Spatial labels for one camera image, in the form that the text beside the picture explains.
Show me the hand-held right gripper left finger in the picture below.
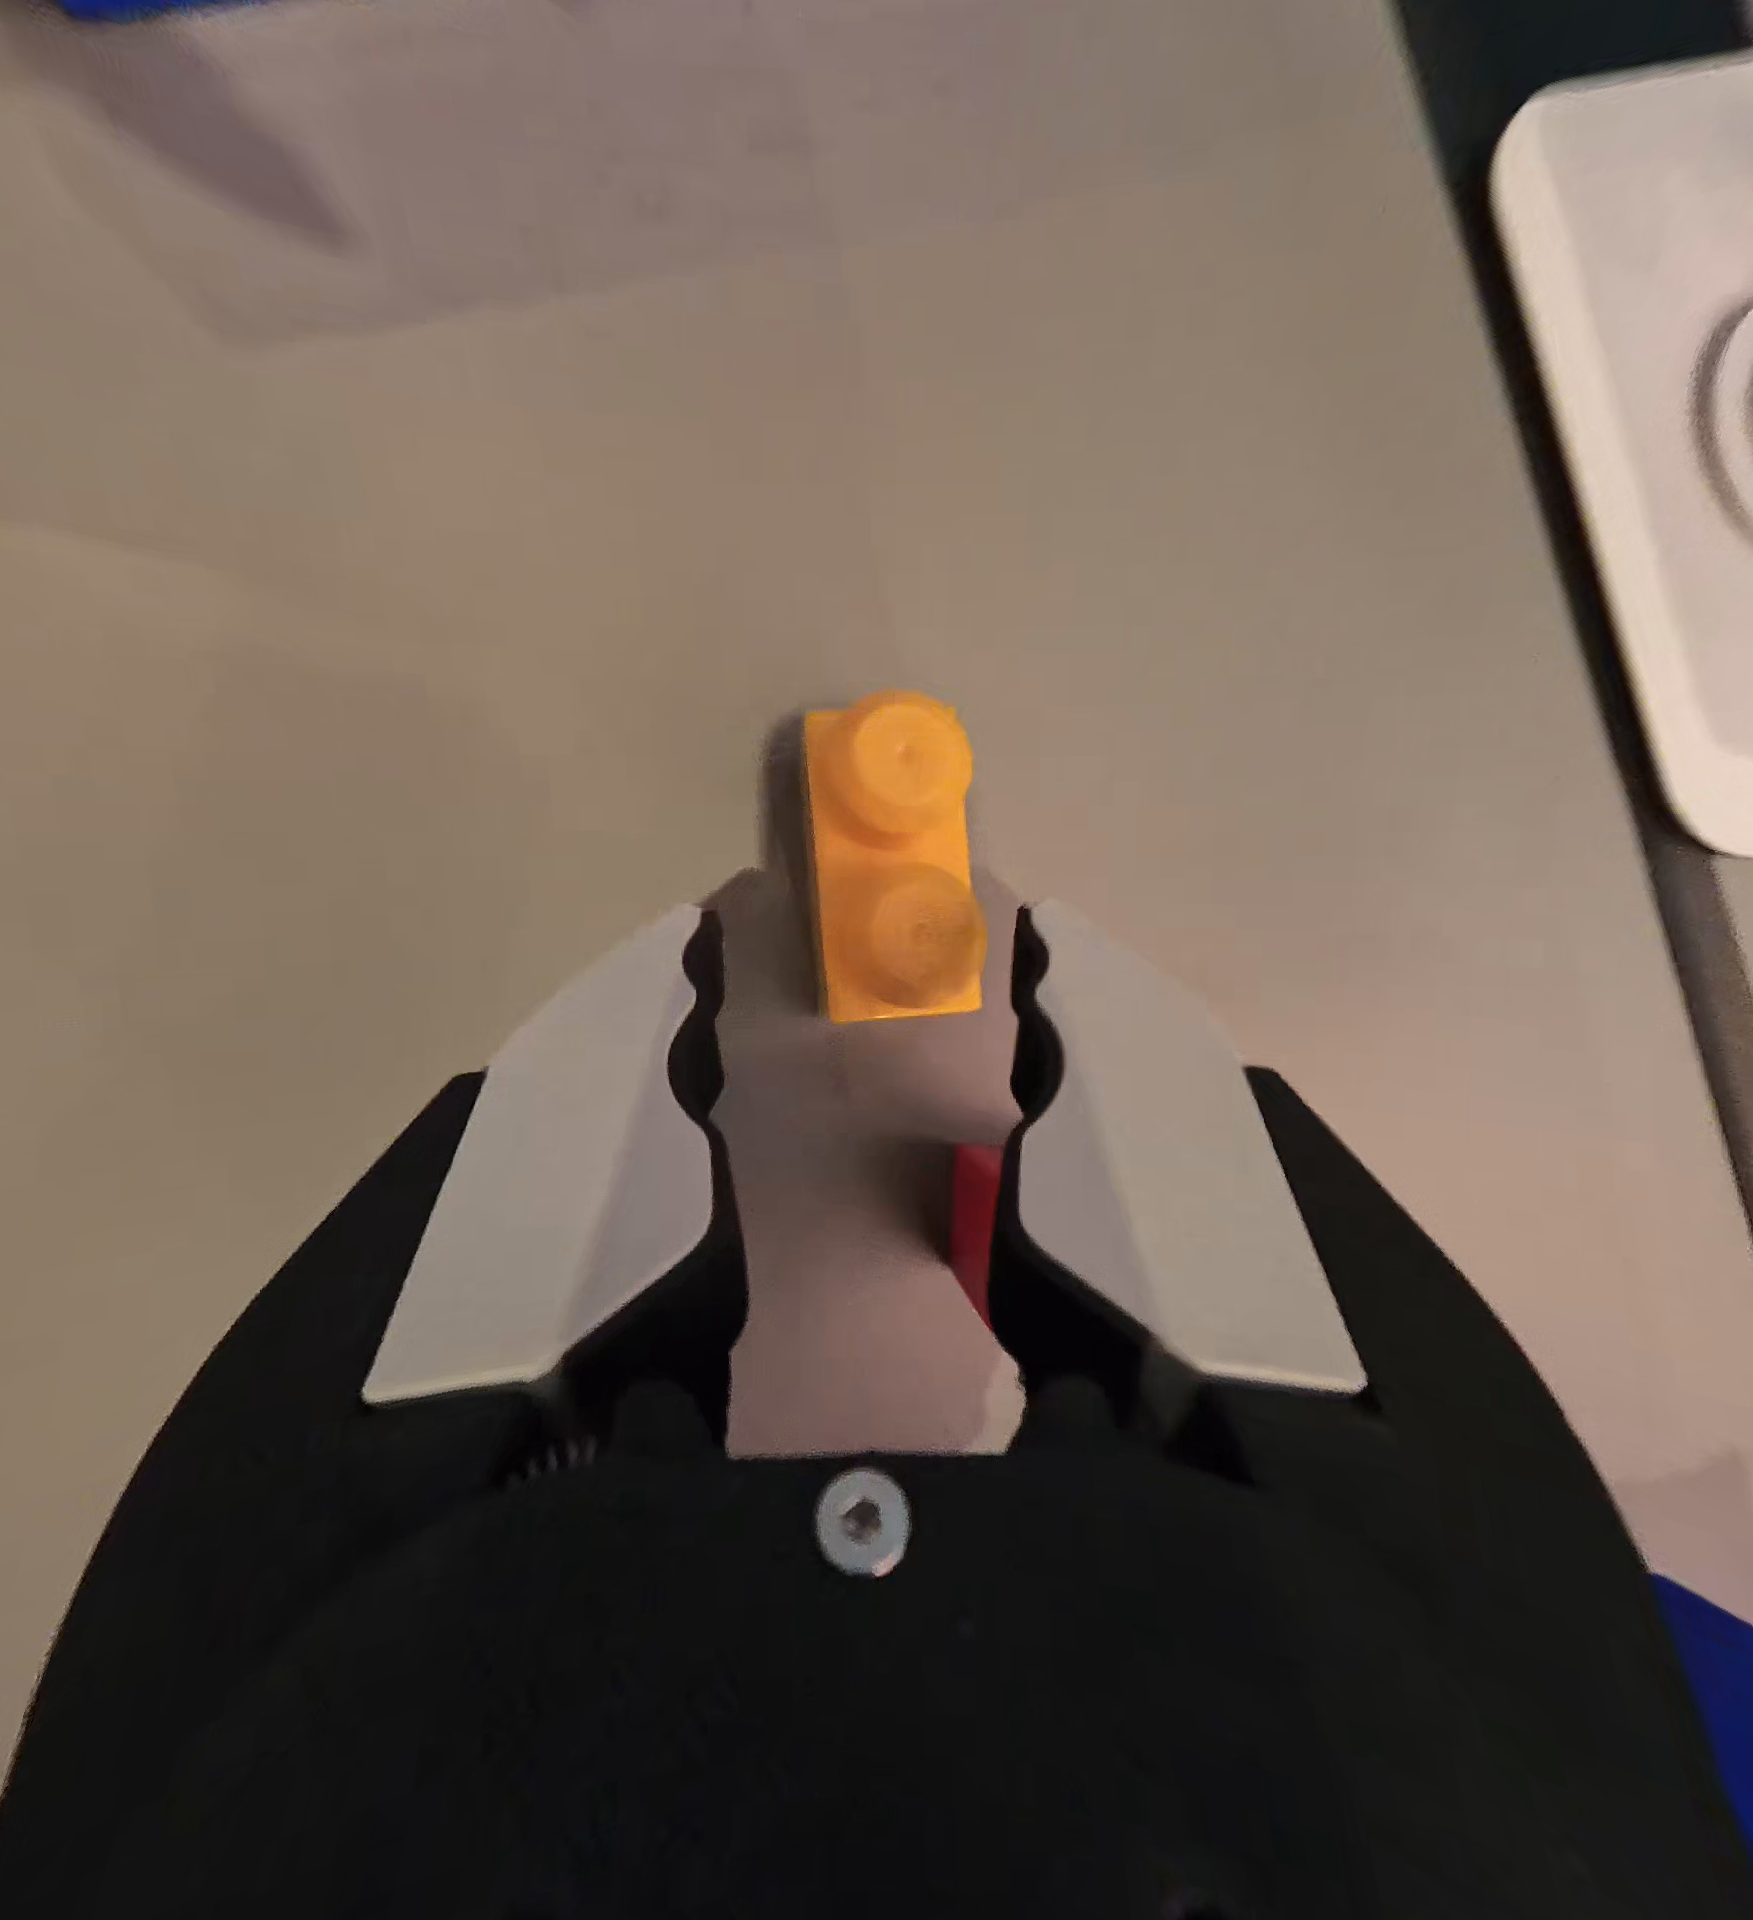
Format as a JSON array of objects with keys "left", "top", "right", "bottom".
[{"left": 362, "top": 904, "right": 750, "bottom": 1412}]

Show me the instruction sheet on white stand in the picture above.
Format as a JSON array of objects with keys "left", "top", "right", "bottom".
[{"left": 1489, "top": 43, "right": 1753, "bottom": 859}]

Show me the red mega block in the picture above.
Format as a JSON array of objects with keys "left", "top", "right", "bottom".
[{"left": 942, "top": 1143, "right": 1018, "bottom": 1333}]

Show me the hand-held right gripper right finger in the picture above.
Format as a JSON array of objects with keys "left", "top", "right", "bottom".
[{"left": 993, "top": 898, "right": 1371, "bottom": 1397}]

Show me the orange two-stud mega block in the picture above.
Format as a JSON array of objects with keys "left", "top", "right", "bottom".
[{"left": 802, "top": 689, "right": 987, "bottom": 1025}]

